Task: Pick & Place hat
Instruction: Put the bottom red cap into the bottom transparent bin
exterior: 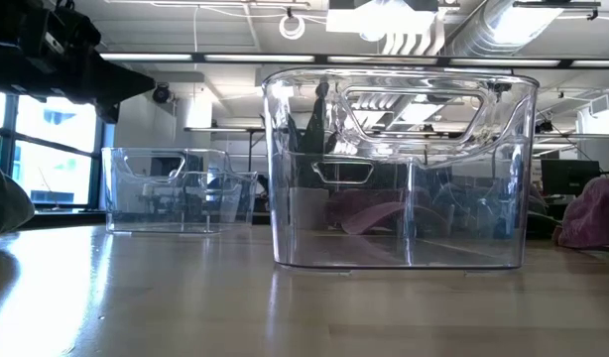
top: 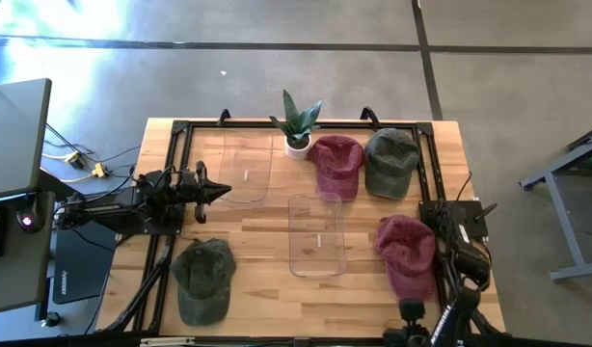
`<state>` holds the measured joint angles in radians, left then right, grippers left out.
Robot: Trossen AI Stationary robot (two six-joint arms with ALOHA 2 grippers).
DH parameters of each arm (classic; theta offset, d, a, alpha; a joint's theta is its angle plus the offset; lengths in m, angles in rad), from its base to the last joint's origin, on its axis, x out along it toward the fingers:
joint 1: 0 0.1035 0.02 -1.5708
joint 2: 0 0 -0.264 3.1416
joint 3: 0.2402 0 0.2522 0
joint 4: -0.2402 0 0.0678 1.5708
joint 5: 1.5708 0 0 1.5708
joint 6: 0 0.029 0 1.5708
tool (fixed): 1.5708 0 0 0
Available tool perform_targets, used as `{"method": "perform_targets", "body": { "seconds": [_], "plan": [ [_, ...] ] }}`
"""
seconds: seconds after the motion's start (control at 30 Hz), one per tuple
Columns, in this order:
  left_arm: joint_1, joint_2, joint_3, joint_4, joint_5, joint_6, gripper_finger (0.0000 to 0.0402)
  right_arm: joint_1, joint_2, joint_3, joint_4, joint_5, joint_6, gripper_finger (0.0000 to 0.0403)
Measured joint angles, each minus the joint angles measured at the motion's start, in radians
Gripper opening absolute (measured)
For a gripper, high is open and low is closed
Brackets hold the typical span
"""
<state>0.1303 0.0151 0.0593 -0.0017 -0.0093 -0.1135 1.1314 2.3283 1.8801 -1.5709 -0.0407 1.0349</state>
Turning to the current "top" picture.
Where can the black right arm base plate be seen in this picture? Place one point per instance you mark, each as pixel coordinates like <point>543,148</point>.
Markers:
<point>428,217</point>

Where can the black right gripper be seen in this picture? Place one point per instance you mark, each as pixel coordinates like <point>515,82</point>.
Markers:
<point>411,311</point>

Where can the silver metal bracket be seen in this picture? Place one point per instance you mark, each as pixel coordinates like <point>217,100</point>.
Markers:
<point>166,341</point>

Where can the black computer case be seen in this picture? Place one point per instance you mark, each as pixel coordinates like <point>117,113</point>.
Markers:
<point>84,270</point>

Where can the grey desk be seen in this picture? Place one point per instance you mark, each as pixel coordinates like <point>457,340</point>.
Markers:
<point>21,270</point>

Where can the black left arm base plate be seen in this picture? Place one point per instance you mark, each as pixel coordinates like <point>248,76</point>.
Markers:
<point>173,226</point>

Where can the grey computer monitor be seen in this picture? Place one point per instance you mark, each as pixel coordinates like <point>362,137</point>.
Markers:
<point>16,135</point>

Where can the grey metal table frame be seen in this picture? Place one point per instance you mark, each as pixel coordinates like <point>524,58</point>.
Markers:
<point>563,221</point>

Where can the green baseball cap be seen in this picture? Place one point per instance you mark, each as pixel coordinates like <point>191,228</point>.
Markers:
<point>391,161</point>
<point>204,279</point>

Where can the black aluminium table frame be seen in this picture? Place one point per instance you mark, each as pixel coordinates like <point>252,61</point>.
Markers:
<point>180,127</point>

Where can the black mouse with red light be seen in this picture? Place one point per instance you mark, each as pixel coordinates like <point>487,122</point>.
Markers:
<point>28,214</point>

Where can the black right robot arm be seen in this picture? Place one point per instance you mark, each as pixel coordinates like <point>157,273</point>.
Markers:
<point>469,262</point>

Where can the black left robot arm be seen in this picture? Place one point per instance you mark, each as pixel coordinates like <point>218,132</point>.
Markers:
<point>108,207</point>

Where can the snake plant in white pot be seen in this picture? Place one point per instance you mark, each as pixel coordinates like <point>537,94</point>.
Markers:
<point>298,150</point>

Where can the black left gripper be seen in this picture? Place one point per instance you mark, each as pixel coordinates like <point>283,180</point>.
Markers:
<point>192,190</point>

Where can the red baseball cap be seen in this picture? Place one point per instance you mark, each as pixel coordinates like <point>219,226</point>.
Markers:
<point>407,250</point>
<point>337,164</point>

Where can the black desk caster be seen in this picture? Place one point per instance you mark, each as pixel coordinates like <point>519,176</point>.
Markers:
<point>51,319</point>

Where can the clear plastic bin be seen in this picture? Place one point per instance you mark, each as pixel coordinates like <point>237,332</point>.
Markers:
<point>318,241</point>
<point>246,174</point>

